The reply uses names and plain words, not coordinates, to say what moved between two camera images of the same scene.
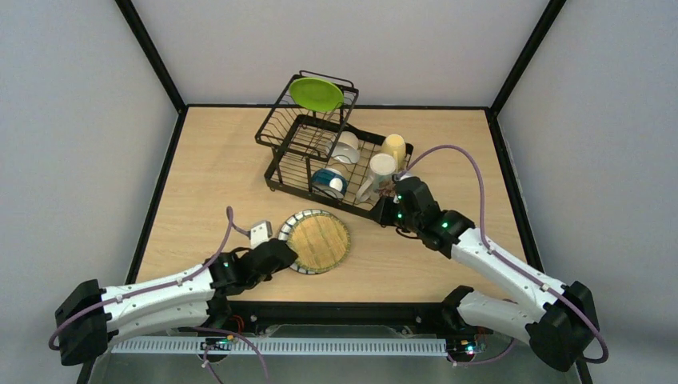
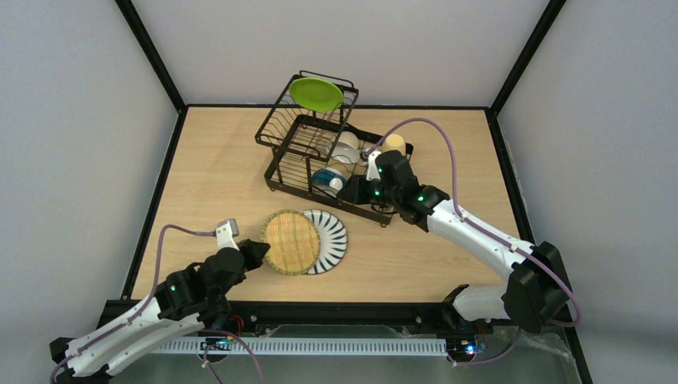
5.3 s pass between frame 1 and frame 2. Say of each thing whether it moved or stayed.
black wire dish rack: stayed
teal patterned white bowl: stayed
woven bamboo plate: moved
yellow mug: stayed
